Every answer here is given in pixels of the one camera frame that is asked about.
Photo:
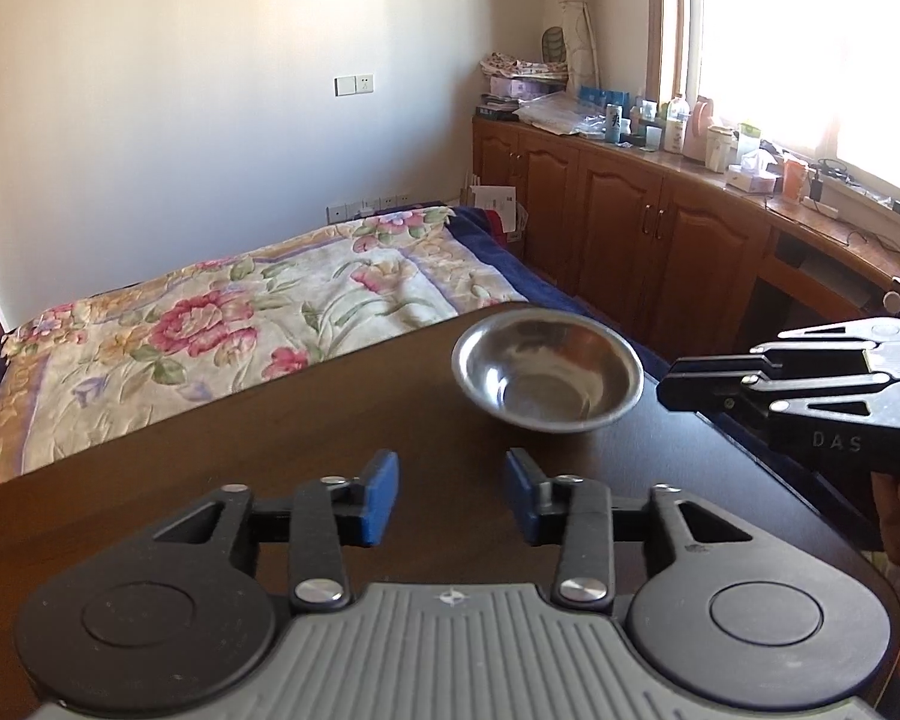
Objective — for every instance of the blue can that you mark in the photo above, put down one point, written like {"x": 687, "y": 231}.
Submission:
{"x": 613, "y": 126}

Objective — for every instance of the wooden cabinet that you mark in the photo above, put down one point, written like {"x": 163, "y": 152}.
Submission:
{"x": 690, "y": 240}

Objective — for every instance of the white power strip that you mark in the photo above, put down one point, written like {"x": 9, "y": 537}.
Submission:
{"x": 821, "y": 208}

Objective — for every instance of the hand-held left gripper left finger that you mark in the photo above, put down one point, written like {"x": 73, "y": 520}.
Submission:
{"x": 382, "y": 499}

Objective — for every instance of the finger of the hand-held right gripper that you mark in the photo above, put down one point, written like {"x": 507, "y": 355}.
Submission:
{"x": 832, "y": 352}
{"x": 705, "y": 396}

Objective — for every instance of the patterned beige curtain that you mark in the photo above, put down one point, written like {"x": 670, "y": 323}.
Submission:
{"x": 574, "y": 15}

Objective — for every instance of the window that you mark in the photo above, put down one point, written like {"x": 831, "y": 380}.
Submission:
{"x": 795, "y": 52}

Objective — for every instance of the stack of folded cloths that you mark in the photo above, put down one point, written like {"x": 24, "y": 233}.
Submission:
{"x": 521, "y": 65}

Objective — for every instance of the white bottle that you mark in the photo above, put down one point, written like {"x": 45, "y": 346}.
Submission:
{"x": 675, "y": 127}

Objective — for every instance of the small steel bowl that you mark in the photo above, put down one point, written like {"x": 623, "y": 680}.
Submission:
{"x": 547, "y": 382}

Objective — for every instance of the clear plastic bags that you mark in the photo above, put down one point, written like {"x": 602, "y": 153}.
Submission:
{"x": 562, "y": 116}

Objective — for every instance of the dark blue flat box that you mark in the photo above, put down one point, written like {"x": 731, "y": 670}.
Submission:
{"x": 495, "y": 114}

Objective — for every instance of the pink container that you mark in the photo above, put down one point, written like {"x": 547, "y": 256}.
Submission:
{"x": 699, "y": 131}

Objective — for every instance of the white tissue box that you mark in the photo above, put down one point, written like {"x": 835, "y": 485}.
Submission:
{"x": 754, "y": 180}

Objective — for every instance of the white wall switch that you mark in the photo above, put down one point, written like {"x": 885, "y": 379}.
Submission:
{"x": 354, "y": 85}

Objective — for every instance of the floral blanket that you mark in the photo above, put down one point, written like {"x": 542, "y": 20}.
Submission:
{"x": 195, "y": 315}

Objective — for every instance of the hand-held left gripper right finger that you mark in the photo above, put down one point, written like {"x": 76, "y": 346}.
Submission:
{"x": 520, "y": 495}

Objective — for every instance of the white jar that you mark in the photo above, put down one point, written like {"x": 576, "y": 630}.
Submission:
{"x": 720, "y": 150}

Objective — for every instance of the orange bottle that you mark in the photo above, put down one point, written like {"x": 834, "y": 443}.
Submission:
{"x": 795, "y": 180}

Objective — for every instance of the pink box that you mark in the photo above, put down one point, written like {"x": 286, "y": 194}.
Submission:
{"x": 521, "y": 87}

